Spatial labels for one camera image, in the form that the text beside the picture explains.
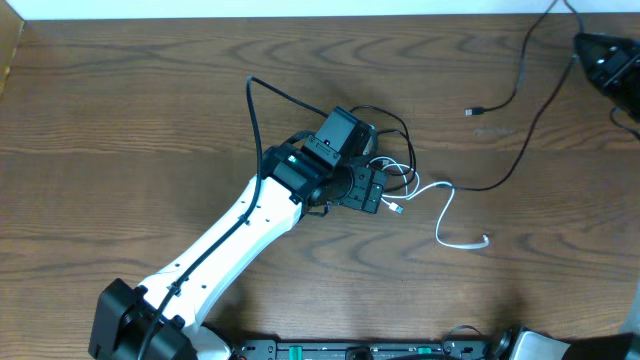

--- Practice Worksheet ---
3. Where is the white USB cable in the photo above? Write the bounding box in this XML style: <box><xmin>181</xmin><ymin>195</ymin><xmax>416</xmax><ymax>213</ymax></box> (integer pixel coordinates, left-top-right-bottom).
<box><xmin>368</xmin><ymin>156</ymin><xmax>490</xmax><ymax>251</ymax></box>

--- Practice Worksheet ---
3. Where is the black USB cable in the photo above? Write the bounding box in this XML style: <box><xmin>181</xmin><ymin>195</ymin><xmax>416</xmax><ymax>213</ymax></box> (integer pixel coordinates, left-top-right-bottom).
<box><xmin>348</xmin><ymin>104</ymin><xmax>418</xmax><ymax>194</ymax></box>

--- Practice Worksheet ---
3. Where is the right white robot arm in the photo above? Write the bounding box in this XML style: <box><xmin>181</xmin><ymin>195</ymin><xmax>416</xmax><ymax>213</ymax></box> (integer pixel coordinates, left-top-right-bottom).
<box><xmin>573</xmin><ymin>33</ymin><xmax>639</xmax><ymax>123</ymax></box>

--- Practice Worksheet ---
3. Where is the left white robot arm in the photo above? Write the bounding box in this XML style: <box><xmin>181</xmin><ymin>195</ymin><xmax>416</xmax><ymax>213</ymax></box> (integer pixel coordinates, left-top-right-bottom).
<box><xmin>88</xmin><ymin>107</ymin><xmax>386</xmax><ymax>359</ymax></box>

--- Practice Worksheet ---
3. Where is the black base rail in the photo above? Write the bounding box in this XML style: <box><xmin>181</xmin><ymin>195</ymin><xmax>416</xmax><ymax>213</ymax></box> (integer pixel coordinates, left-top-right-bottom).
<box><xmin>229</xmin><ymin>327</ymin><xmax>640</xmax><ymax>360</ymax></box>

